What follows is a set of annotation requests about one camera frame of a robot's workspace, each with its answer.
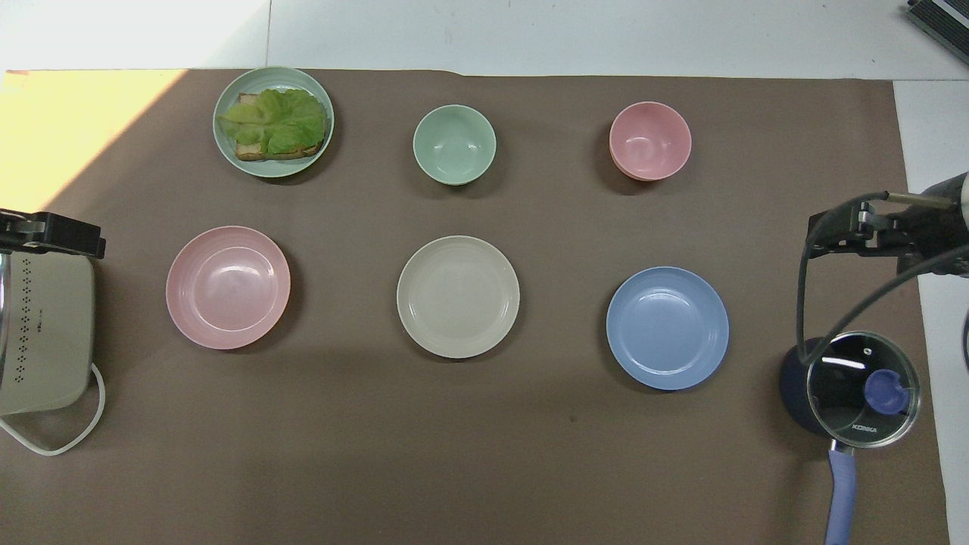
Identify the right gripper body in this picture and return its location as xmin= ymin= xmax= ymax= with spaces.
xmin=887 ymin=176 xmax=964 ymax=275

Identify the glass pot lid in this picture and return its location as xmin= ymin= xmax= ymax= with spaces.
xmin=806 ymin=331 xmax=922 ymax=449

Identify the grey striped device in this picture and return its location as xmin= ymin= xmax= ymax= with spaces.
xmin=906 ymin=0 xmax=969 ymax=45

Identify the dark blue pot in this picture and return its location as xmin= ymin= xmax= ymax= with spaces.
xmin=780 ymin=336 xmax=922 ymax=545

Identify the blue plate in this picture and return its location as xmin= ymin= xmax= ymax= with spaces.
xmin=606 ymin=266 xmax=730 ymax=391

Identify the pink bowl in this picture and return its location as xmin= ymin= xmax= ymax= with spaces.
xmin=609 ymin=101 xmax=693 ymax=182

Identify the beige plate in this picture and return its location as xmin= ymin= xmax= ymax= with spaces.
xmin=397 ymin=235 xmax=521 ymax=360

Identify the green bowl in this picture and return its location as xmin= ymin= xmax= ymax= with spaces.
xmin=413 ymin=104 xmax=497 ymax=186

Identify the green lettuce leaf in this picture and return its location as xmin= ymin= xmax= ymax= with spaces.
xmin=218 ymin=88 xmax=329 ymax=155

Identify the toasted bread slice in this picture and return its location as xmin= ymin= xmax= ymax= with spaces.
xmin=234 ymin=92 xmax=327 ymax=162

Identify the green plate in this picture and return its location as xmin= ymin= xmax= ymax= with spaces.
xmin=213 ymin=67 xmax=335 ymax=179

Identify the pink plate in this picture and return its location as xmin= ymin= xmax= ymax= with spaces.
xmin=166 ymin=226 xmax=291 ymax=350

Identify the beige kitchen appliance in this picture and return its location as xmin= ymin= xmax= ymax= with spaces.
xmin=0 ymin=252 xmax=97 ymax=418

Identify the black cable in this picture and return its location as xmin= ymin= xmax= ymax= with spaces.
xmin=822 ymin=246 xmax=969 ymax=372
xmin=795 ymin=191 xmax=958 ymax=369

